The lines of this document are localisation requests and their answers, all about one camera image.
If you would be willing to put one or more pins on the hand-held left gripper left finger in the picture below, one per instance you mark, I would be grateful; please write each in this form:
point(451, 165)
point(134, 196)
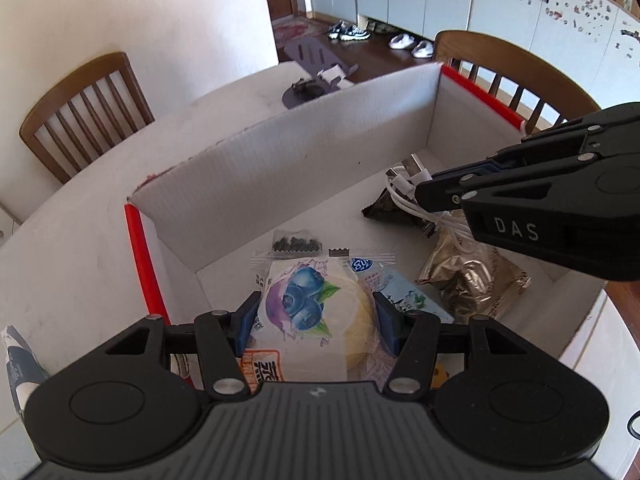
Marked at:
point(247, 325)

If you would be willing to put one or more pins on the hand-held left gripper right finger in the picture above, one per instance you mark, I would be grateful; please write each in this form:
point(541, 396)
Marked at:
point(387, 330)

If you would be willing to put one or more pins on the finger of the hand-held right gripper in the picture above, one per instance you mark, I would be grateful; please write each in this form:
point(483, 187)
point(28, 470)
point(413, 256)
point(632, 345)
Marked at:
point(575, 132)
point(450, 191)

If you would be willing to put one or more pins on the light blue carton box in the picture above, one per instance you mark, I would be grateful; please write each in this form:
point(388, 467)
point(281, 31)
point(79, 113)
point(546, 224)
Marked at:
point(402, 292)

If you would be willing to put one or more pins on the blueberry print bread packet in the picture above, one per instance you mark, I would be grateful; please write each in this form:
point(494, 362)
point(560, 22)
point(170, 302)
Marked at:
point(300, 305)

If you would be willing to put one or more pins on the black snack packet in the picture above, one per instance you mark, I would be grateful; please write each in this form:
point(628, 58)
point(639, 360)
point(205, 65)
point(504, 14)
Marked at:
point(385, 207)

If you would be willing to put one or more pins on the gold foil packet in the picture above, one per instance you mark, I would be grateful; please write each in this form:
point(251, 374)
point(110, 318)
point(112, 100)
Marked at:
point(465, 272)

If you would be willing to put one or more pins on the clear wrapper with black print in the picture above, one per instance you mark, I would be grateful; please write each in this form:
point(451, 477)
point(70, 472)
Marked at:
point(295, 243)

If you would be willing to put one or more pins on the white cardboard box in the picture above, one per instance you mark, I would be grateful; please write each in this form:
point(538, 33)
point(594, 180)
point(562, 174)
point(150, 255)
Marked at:
point(300, 160)

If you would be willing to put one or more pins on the white patterned desktop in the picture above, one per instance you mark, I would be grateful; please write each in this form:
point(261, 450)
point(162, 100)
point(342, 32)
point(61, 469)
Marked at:
point(75, 260)

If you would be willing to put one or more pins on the brown wooden chair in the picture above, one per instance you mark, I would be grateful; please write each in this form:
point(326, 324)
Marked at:
point(505, 55)
point(85, 110)

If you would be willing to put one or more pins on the white cabinet with stickers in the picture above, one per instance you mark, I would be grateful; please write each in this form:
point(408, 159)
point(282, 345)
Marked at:
point(525, 5)

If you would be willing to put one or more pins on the white slipper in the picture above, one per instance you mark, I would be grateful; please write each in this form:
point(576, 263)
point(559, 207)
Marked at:
point(423, 49)
point(400, 40)

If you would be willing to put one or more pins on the dark sneaker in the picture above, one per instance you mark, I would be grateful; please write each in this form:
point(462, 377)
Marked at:
point(356, 34)
point(336, 30)

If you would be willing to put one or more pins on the white printed tissue pack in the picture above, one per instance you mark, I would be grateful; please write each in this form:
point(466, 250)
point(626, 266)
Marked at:
point(20, 360)

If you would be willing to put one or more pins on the white sideboard cabinet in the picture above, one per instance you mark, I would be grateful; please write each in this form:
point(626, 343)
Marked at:
point(7, 225)

